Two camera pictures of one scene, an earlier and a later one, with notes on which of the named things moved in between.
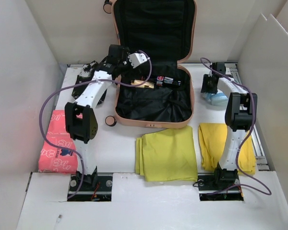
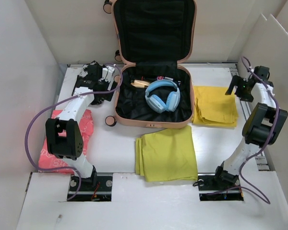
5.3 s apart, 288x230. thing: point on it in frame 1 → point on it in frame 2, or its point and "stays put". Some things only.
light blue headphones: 219,98 → 156,103
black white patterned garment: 86,74 stays put
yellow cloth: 211,137 → 213,108
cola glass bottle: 162,81 stays put
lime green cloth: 167,155 stays put
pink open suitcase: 165,29 stays put
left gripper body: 125,54 → 104,85
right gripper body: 207,86 → 242,92
